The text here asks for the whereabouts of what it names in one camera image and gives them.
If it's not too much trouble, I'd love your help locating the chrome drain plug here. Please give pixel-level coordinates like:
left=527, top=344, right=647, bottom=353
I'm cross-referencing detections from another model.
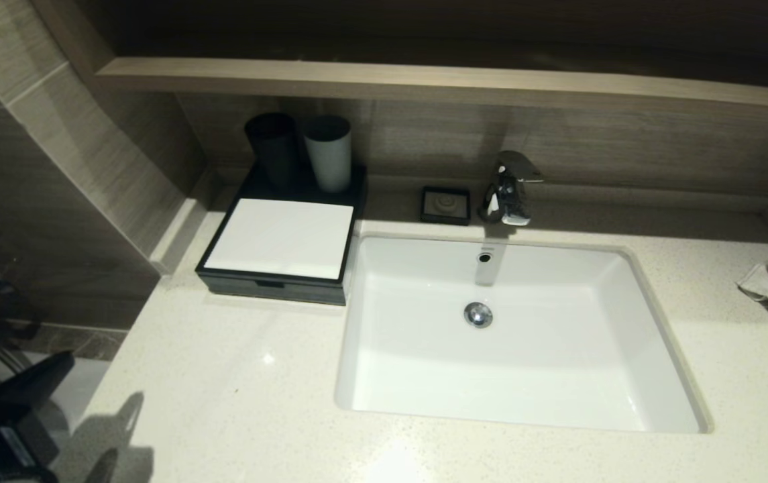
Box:
left=463, top=302, right=494, bottom=329

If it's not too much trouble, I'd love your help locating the black soap dish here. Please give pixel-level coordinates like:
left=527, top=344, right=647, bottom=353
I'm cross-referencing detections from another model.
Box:
left=420, top=187, right=472, bottom=226

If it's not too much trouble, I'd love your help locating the grey cup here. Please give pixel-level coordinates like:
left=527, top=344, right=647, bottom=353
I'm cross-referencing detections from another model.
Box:
left=302, top=115, right=352, bottom=194

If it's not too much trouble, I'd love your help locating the round black dish metal centre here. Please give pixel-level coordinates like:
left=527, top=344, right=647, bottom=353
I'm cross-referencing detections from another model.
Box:
left=244, top=112, right=305, bottom=193

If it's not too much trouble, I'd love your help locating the wooden wall shelf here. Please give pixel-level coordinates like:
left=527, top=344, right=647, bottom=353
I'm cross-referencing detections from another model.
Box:
left=99, top=58, right=768, bottom=115

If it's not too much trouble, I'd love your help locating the white sink basin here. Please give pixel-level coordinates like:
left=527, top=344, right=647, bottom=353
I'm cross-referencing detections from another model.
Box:
left=335, top=231, right=713, bottom=433

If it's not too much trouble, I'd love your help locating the black plastic tray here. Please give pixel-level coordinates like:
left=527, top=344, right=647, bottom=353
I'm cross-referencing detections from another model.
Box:
left=197, top=272, right=347, bottom=307

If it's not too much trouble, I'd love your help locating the grey toilet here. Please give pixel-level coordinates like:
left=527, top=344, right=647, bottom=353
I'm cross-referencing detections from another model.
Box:
left=35, top=376, right=99, bottom=483

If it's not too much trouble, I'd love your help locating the chrome faucet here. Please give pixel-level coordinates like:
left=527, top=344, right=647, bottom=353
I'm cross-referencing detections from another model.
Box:
left=478, top=152, right=544, bottom=227

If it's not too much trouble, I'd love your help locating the white ribbed mat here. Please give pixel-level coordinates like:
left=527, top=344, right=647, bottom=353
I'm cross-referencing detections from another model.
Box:
left=204, top=199, right=355, bottom=280

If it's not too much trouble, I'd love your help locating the black amenity tray with drawer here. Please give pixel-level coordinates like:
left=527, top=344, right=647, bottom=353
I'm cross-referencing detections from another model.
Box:
left=195, top=160, right=368, bottom=306

